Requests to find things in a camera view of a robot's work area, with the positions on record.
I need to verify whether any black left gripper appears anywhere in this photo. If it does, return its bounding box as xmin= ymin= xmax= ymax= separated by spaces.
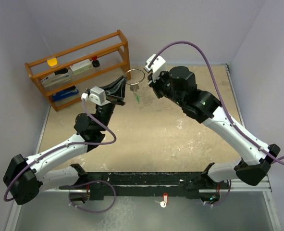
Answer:
xmin=95 ymin=75 xmax=125 ymax=131

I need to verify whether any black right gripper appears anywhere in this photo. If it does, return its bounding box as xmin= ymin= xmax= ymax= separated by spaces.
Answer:
xmin=148 ymin=68 xmax=185 ymax=106

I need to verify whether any large silver keyring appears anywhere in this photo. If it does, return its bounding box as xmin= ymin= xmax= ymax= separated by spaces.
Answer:
xmin=124 ymin=68 xmax=146 ymax=93

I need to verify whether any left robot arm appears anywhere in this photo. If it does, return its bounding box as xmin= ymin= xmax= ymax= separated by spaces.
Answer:
xmin=3 ymin=76 xmax=127 ymax=205

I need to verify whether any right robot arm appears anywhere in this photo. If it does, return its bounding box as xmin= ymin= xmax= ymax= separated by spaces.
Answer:
xmin=148 ymin=66 xmax=280 ymax=188

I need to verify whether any red black stamp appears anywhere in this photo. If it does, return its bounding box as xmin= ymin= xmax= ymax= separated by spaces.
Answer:
xmin=91 ymin=56 xmax=100 ymax=68

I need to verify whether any white cardboard box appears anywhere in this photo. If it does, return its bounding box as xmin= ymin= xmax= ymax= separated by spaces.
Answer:
xmin=70 ymin=59 xmax=93 ymax=75

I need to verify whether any blue stapler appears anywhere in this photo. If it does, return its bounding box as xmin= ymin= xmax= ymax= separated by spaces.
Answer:
xmin=52 ymin=86 xmax=79 ymax=102

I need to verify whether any orange wooden shelf rack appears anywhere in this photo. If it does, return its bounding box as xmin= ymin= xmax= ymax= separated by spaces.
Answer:
xmin=25 ymin=30 xmax=130 ymax=111

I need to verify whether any white black stapler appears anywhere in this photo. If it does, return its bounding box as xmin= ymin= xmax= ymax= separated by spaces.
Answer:
xmin=41 ymin=68 xmax=73 ymax=88

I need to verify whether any yellow lidded jar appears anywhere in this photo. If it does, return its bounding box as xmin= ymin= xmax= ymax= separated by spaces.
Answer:
xmin=47 ymin=57 xmax=59 ymax=69

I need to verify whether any red tag key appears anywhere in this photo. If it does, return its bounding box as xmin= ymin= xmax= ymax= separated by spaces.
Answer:
xmin=155 ymin=192 xmax=169 ymax=208

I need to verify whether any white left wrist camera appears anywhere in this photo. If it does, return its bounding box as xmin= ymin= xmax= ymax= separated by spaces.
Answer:
xmin=81 ymin=86 xmax=111 ymax=106

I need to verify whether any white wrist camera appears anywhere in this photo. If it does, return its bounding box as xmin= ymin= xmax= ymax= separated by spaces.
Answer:
xmin=144 ymin=54 xmax=167 ymax=83
xmin=81 ymin=86 xmax=111 ymax=106

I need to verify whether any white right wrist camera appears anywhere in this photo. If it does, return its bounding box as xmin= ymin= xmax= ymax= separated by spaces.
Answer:
xmin=144 ymin=54 xmax=167 ymax=83

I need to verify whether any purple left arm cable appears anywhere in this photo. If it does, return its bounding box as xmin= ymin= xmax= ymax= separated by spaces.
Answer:
xmin=3 ymin=100 xmax=117 ymax=214

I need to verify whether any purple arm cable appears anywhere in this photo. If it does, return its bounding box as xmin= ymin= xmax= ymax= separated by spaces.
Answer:
xmin=3 ymin=100 xmax=117 ymax=214
xmin=148 ymin=41 xmax=284 ymax=207

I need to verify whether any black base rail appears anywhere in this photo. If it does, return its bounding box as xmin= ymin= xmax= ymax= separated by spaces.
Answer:
xmin=59 ymin=163 xmax=230 ymax=202

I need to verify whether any aluminium frame rail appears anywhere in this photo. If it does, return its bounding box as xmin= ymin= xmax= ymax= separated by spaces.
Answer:
xmin=228 ymin=175 xmax=273 ymax=193

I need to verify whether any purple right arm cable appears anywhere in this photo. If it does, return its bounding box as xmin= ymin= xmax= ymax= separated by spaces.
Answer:
xmin=148 ymin=41 xmax=284 ymax=207

